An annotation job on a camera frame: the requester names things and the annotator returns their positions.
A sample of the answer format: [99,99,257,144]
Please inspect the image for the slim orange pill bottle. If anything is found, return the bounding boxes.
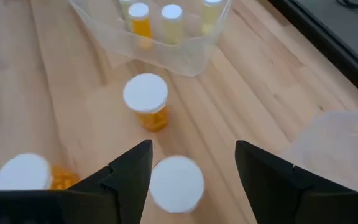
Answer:
[127,2,153,50]

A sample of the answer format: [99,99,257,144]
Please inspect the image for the clear plastic bin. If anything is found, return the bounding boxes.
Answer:
[68,0,233,78]
[280,110,358,193]

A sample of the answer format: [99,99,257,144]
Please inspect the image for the small whitish pill bottle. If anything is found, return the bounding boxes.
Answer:
[201,0,224,35]

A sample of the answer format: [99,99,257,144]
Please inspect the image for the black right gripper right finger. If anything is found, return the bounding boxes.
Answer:
[234,139,358,224]

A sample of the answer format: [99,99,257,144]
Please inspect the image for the orange pill bottle white cap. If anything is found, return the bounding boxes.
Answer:
[122,72,170,133]
[0,152,81,191]
[149,155,205,215]

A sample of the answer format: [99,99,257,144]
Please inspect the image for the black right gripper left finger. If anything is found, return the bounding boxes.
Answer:
[0,139,154,224]

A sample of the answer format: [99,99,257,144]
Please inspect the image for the black table edge rail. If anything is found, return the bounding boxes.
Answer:
[266,0,358,107]

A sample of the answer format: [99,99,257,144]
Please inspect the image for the pale yellow slim pill bottle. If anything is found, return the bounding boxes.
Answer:
[160,3,185,46]

